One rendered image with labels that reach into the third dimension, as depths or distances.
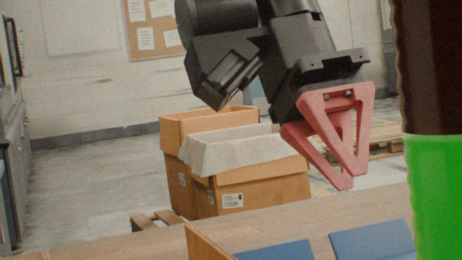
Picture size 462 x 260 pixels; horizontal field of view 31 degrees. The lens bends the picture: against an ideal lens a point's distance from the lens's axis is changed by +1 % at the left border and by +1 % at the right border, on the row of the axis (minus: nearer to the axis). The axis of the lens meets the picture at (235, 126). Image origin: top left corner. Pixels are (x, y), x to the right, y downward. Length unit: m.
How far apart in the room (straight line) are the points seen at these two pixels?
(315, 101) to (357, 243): 0.12
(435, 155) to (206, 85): 0.51
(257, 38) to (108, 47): 10.50
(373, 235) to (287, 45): 0.17
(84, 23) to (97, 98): 1.02
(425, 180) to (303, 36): 0.52
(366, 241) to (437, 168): 0.49
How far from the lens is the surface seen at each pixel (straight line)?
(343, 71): 0.71
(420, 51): 0.20
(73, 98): 11.19
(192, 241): 0.66
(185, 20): 0.74
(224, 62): 0.70
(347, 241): 0.68
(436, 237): 0.21
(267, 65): 0.74
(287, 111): 0.72
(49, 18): 11.19
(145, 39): 11.24
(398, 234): 0.70
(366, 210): 0.97
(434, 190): 0.20
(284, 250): 0.66
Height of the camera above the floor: 1.11
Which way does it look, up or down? 6 degrees down
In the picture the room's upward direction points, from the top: 7 degrees counter-clockwise
